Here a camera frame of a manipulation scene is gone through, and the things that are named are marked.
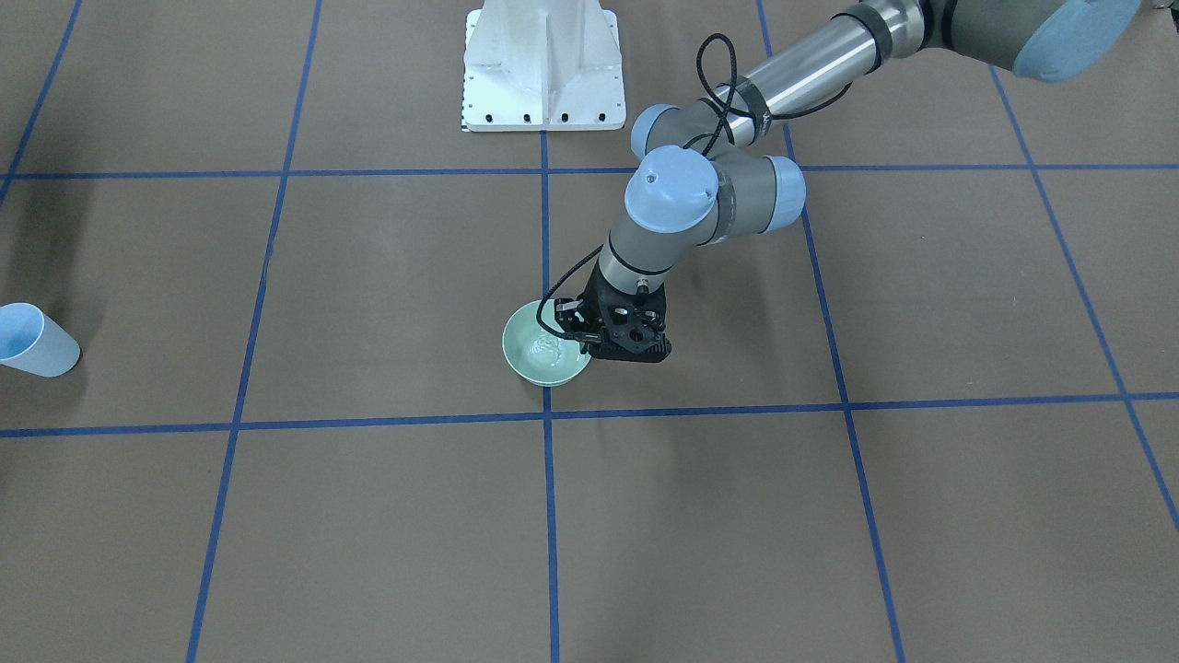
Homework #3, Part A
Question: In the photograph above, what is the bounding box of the light blue plastic cup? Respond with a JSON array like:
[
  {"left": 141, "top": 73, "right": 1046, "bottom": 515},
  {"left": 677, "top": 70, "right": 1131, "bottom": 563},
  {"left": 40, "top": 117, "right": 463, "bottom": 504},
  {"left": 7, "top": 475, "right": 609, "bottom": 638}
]
[{"left": 1, "top": 303, "right": 81, "bottom": 378}]

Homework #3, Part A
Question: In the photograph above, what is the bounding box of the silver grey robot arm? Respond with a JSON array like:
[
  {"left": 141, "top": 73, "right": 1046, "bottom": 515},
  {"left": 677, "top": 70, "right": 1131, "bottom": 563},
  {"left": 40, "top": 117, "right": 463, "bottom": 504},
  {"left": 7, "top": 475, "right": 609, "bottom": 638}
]
[{"left": 535, "top": 1, "right": 1138, "bottom": 365}]

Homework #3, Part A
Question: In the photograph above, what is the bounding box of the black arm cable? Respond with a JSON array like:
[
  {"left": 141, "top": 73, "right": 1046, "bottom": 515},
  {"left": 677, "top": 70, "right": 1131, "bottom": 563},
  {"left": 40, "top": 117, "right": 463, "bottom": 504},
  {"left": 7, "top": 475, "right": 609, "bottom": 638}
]
[{"left": 536, "top": 34, "right": 852, "bottom": 343}]

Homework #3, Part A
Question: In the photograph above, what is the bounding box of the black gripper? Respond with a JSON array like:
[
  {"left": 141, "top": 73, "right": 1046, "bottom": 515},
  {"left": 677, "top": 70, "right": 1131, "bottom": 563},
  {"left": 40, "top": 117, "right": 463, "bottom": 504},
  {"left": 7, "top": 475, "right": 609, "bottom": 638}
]
[{"left": 554, "top": 275, "right": 672, "bottom": 365}]

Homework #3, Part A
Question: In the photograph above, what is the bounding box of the pale green ceramic bowl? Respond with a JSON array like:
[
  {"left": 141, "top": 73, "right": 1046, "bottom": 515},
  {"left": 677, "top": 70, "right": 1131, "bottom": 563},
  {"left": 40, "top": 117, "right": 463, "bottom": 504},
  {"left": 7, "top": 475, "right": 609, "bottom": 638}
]
[{"left": 501, "top": 298, "right": 592, "bottom": 388}]

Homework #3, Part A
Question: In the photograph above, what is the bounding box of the white pedestal column base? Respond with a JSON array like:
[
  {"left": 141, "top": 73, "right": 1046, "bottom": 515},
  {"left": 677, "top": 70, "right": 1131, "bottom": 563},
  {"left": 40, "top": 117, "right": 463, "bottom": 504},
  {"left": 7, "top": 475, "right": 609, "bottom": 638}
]
[{"left": 461, "top": 1, "right": 627, "bottom": 132}]

